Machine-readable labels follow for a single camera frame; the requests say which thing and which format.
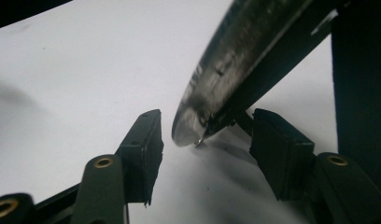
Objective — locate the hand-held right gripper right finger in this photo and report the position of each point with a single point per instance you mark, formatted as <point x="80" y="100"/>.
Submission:
<point x="282" y="155"/>

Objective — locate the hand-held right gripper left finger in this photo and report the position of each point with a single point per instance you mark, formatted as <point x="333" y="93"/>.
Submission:
<point x="142" y="155"/>

